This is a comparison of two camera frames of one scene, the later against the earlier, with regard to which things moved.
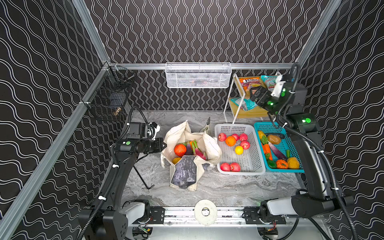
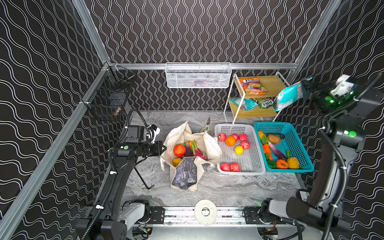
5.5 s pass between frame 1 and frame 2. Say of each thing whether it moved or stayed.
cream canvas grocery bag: stayed
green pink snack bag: moved
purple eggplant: stayed
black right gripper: moved
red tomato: stayed
